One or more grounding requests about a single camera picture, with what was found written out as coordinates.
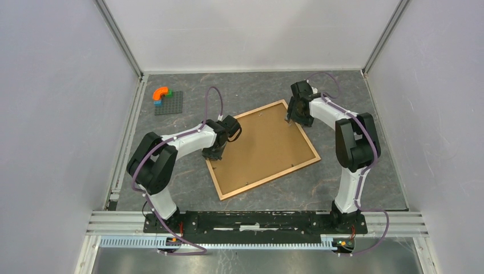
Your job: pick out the orange curved toy block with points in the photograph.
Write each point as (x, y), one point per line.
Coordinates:
(159, 93)

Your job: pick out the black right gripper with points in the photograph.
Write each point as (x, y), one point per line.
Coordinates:
(307, 121)

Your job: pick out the right aluminium corner post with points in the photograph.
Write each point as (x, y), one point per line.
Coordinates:
(385, 35)

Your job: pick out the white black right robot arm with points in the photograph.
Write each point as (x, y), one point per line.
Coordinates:
(357, 146)

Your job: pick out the white slotted cable duct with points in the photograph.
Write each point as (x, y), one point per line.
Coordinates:
(171, 243)

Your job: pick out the wooden picture frame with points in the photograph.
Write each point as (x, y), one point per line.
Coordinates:
(264, 181)

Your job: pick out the aluminium corner post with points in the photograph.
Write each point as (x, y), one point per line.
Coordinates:
(119, 37)
(385, 35)

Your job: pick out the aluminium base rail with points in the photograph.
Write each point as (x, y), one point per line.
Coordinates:
(131, 223)

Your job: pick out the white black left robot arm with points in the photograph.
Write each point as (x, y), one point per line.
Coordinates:
(152, 164)

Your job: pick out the grey lego baseplate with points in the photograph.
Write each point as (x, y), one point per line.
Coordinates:
(170, 105)

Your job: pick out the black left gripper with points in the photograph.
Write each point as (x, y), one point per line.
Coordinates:
(213, 156)

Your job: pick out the left aluminium corner post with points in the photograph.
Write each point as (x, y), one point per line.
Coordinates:
(119, 37)

